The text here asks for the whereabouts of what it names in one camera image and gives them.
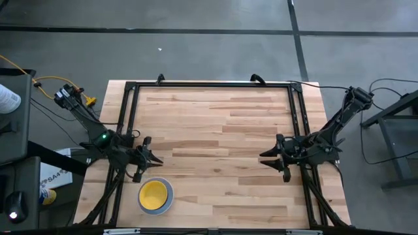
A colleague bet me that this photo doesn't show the dark grey metal table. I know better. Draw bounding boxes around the dark grey metal table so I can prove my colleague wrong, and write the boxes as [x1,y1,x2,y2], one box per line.
[361,89,418,191]

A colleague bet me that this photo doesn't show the black aluminium rig frame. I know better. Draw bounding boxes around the black aluminium rig frame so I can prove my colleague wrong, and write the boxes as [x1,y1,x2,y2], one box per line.
[73,80,352,235]

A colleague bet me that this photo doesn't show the white cardboard box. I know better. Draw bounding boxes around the white cardboard box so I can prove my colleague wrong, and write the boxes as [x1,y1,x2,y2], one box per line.
[39,148,86,190]

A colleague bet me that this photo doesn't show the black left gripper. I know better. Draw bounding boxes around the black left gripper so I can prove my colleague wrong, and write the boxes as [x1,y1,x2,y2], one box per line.
[129,136,164,183]

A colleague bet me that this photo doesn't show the black computer mouse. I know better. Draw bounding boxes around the black computer mouse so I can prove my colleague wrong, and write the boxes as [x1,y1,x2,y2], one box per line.
[5,191,29,225]

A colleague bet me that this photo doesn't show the yellow and blue bottle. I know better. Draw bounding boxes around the yellow and blue bottle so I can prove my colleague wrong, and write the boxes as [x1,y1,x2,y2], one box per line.
[39,187,57,206]

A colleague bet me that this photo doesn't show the yellow plastic bowl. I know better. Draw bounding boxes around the yellow plastic bowl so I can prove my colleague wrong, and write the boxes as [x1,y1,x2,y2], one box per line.
[138,180,169,211]

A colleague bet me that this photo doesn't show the black desk support bar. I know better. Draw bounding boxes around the black desk support bar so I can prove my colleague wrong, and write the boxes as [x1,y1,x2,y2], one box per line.
[27,140,89,177]

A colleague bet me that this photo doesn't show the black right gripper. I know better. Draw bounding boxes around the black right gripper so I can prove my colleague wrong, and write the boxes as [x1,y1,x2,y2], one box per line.
[259,133,306,183]

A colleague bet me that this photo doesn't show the white labelled bottle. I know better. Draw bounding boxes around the white labelled bottle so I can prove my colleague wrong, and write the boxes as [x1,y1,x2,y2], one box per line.
[0,84,22,115]

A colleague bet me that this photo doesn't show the dark grey desk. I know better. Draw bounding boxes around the dark grey desk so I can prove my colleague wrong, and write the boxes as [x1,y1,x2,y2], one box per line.
[0,67,37,166]
[0,155,42,232]

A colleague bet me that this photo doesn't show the yellow extension cable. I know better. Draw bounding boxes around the yellow extension cable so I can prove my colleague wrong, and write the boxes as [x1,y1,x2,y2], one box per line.
[0,54,97,107]

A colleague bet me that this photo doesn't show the black cable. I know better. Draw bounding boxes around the black cable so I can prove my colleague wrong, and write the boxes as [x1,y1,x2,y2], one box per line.
[360,119,418,166]
[286,80,353,91]
[29,97,79,122]
[368,77,418,99]
[82,110,120,126]

